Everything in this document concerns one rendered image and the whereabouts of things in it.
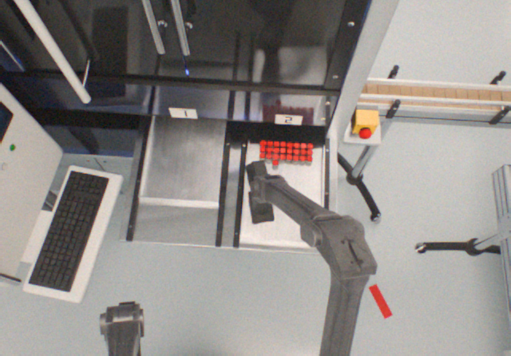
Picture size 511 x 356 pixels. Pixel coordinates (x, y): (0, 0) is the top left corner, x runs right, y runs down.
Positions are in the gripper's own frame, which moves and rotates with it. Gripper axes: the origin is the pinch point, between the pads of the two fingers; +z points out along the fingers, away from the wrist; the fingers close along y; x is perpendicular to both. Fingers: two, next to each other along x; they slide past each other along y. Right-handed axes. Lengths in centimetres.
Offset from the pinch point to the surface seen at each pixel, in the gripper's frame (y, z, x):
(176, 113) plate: 35.3, -9.8, 21.4
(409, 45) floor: 117, 87, -112
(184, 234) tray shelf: -0.6, 5.2, 25.1
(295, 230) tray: -5.5, 4.7, -10.7
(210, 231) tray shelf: -1.2, 5.1, 16.6
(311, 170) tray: 13.9, 3.9, -20.2
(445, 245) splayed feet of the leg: -4, 81, -91
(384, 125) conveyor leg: 33, 17, -55
